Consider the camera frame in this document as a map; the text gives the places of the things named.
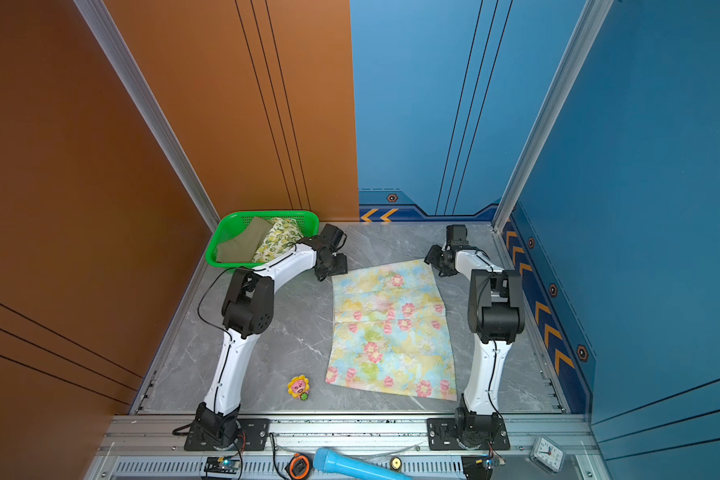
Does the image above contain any green plastic basket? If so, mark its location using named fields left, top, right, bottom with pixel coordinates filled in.
left=205, top=210, right=319, bottom=268

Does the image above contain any yellow flower toy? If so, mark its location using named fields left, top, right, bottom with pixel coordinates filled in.
left=287, top=375, right=310, bottom=401

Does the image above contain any left green circuit board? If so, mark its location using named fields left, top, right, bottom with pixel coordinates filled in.
left=203, top=456, right=242, bottom=479

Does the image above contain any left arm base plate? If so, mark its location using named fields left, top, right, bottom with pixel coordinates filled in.
left=183, top=418, right=270, bottom=453

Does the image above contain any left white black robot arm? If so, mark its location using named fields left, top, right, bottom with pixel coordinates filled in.
left=184, top=224, right=348, bottom=451

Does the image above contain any green circuit board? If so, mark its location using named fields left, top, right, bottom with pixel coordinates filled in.
left=203, top=456, right=242, bottom=479
left=475, top=453, right=506, bottom=471

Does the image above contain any olive green folded skirt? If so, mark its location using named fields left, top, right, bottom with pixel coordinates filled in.
left=215, top=217, right=273, bottom=263

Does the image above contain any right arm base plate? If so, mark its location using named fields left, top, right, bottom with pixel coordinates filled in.
left=426, top=417, right=511, bottom=451

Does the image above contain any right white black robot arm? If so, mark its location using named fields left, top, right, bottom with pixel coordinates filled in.
left=425, top=224, right=525, bottom=451

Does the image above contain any pastel floral skirt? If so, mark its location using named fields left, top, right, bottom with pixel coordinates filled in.
left=325, top=260, right=457, bottom=401

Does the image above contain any small white alarm clock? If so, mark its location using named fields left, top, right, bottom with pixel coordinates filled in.
left=529, top=437, right=566, bottom=473

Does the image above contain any right green circuit board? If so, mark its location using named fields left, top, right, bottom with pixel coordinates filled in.
left=475, top=453, right=506, bottom=471

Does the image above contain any yellow green patterned skirt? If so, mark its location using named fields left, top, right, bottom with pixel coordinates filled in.
left=252, top=217, right=303, bottom=263

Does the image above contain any orange black tape measure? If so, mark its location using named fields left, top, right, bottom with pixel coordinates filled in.
left=286, top=453, right=312, bottom=480

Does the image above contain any blue cylindrical flashlight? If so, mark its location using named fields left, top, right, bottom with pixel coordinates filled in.
left=313, top=448, right=409, bottom=480

